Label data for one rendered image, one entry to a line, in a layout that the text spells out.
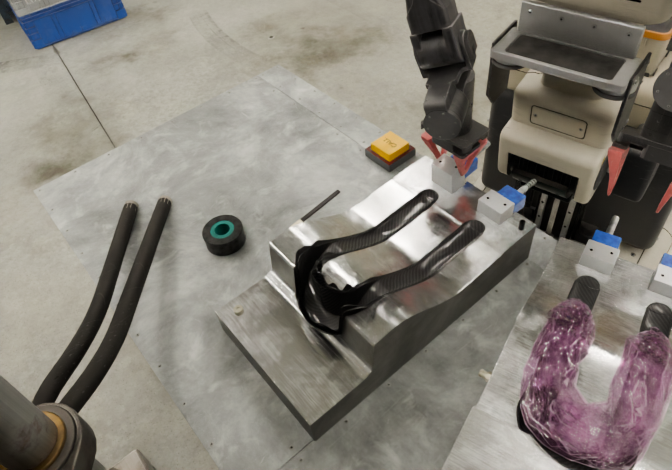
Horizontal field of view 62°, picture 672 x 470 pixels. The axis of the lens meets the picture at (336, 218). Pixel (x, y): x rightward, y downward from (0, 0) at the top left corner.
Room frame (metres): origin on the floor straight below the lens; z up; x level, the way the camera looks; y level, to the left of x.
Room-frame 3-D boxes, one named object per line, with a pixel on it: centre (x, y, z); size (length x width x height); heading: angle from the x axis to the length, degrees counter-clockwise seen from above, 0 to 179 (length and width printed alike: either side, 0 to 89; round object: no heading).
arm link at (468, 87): (0.73, -0.22, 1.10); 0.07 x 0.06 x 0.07; 154
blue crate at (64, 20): (3.56, 1.50, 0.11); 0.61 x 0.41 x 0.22; 117
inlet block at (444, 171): (0.76, -0.25, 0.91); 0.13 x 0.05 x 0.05; 125
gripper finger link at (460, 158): (0.73, -0.23, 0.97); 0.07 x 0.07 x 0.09; 35
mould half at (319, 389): (0.57, -0.06, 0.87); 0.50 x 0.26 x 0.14; 124
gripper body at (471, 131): (0.74, -0.22, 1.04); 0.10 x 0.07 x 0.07; 35
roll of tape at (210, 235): (0.75, 0.22, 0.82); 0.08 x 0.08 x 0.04
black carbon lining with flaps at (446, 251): (0.57, -0.08, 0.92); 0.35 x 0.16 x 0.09; 124
